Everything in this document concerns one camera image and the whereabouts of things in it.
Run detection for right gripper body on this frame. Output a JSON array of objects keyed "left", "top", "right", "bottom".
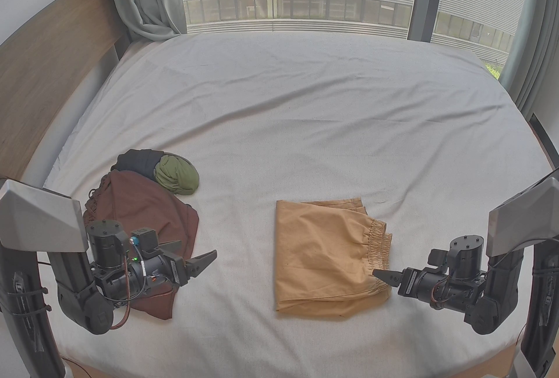
[{"left": 396, "top": 266, "right": 444, "bottom": 303}]

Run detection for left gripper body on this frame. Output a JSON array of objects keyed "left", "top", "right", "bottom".
[{"left": 131, "top": 254, "right": 191, "bottom": 292}]

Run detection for tan shorts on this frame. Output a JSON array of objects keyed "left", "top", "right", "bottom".
[{"left": 274, "top": 198, "right": 393, "bottom": 318}]

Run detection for bed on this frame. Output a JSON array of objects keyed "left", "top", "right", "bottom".
[{"left": 0, "top": 0, "right": 559, "bottom": 378}]

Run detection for brown garment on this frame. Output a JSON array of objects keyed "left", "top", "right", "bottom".
[{"left": 82, "top": 171, "right": 200, "bottom": 321}]

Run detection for green garment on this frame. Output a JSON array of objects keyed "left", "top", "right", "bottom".
[{"left": 155, "top": 153, "right": 201, "bottom": 196}]

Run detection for black garment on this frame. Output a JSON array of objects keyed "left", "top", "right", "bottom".
[{"left": 111, "top": 149, "right": 164, "bottom": 182}]

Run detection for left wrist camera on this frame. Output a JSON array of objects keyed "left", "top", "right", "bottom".
[{"left": 129, "top": 228, "right": 159, "bottom": 257}]

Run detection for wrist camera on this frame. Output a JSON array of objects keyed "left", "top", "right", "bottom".
[
  {"left": 428, "top": 249, "right": 450, "bottom": 276},
  {"left": 129, "top": 228, "right": 159, "bottom": 257}
]

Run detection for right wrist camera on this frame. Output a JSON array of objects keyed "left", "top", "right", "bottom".
[{"left": 428, "top": 249, "right": 450, "bottom": 276}]

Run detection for black cable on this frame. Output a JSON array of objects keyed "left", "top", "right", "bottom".
[
  {"left": 54, "top": 351, "right": 94, "bottom": 372},
  {"left": 516, "top": 314, "right": 531, "bottom": 351}
]

